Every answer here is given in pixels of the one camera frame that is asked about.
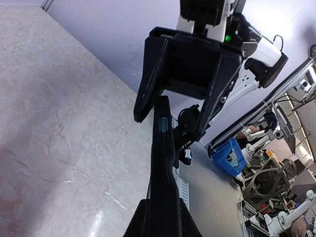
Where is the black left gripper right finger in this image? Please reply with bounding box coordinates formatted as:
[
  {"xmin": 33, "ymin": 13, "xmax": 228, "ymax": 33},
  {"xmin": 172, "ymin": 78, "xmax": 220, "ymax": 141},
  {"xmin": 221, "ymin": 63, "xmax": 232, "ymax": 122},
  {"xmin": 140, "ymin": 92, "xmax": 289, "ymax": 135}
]
[{"xmin": 180, "ymin": 198, "xmax": 202, "ymax": 237}]

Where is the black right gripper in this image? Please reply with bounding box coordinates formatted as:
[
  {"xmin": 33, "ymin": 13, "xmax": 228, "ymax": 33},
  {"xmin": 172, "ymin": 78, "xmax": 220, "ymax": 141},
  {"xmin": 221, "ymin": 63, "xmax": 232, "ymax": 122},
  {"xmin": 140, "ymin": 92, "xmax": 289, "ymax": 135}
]
[{"xmin": 133, "ymin": 27, "xmax": 243, "ymax": 141}]

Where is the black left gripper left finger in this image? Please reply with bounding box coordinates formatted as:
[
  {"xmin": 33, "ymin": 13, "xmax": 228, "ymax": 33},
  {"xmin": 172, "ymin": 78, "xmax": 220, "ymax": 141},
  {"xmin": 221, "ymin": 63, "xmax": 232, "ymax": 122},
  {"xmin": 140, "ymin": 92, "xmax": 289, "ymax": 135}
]
[{"xmin": 123, "ymin": 199, "xmax": 151, "ymax": 237}]

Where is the black phone case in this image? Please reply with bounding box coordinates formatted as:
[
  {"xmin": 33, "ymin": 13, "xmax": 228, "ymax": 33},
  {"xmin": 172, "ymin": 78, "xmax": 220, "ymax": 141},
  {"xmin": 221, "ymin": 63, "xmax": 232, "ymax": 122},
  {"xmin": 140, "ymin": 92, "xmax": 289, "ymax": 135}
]
[{"xmin": 150, "ymin": 96, "xmax": 182, "ymax": 237}]

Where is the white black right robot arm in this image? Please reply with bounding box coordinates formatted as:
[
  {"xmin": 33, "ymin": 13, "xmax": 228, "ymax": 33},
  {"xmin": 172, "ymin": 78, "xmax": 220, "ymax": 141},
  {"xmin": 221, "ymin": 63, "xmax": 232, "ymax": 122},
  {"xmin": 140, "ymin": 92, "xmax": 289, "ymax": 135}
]
[{"xmin": 133, "ymin": 0, "xmax": 288, "ymax": 142}]

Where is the blue storage bin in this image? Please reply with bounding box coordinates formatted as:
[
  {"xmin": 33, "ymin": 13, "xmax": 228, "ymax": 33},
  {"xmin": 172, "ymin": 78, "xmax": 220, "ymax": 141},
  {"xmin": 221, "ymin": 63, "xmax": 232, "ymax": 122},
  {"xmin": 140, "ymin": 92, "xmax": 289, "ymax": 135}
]
[{"xmin": 212, "ymin": 138, "xmax": 246, "ymax": 177}]

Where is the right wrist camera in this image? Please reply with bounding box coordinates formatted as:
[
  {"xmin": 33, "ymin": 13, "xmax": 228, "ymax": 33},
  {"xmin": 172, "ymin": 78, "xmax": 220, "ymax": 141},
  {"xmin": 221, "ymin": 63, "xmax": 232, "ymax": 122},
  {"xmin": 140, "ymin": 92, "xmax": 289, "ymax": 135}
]
[{"xmin": 180, "ymin": 0, "xmax": 225, "ymax": 26}]

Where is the right aluminium frame post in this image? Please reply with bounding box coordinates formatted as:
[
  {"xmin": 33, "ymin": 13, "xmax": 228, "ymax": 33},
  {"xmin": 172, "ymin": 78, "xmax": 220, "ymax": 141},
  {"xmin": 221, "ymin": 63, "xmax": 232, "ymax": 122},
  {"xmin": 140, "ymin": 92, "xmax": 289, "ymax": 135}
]
[{"xmin": 41, "ymin": 0, "xmax": 55, "ymax": 12}]

